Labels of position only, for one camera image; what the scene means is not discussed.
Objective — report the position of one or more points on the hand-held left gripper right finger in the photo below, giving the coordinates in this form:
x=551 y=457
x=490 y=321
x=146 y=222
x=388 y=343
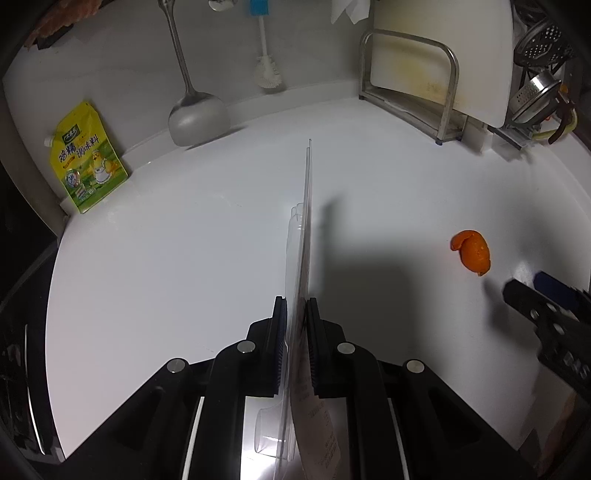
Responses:
x=314 y=350

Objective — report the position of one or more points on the metal steamer basket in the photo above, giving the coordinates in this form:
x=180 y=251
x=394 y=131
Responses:
x=545 y=39

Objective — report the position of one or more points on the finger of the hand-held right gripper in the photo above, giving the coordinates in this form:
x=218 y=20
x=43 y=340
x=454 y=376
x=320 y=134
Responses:
x=521 y=297
x=551 y=286

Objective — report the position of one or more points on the white hanging cloth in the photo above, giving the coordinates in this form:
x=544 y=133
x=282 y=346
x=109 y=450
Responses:
x=348 y=11

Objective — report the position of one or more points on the orange peel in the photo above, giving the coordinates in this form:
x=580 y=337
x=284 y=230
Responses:
x=471 y=251

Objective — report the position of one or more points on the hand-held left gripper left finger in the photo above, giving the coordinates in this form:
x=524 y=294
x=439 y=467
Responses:
x=279 y=350

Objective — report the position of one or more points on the large metal ladle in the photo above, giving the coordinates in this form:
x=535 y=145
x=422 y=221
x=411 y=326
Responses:
x=198 y=120

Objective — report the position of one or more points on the printed paper leaflet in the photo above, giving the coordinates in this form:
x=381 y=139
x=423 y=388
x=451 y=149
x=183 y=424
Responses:
x=318 y=429

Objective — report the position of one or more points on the white and blue bottle brush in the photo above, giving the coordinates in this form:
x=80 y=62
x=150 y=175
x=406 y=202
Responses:
x=268 y=74

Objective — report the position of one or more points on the black cooktop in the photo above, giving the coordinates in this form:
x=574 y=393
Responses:
x=23 y=360

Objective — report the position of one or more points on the metal cutting board rack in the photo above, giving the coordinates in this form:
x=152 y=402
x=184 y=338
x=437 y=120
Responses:
x=453 y=92

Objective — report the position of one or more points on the clear plastic packaging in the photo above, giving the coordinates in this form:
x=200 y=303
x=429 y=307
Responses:
x=302 y=258

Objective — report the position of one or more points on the yellow seasoning pouch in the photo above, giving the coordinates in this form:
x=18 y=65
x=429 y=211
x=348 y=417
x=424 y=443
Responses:
x=87 y=157

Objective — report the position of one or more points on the white cutting board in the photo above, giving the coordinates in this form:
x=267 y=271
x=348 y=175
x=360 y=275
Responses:
x=461 y=46

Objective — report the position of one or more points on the orange cloth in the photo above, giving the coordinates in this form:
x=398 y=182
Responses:
x=60 y=18

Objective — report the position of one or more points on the small metal spoon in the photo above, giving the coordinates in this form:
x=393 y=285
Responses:
x=220 y=3

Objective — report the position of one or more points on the gas valve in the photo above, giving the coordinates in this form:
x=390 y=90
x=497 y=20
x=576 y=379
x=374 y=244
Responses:
x=565 y=106

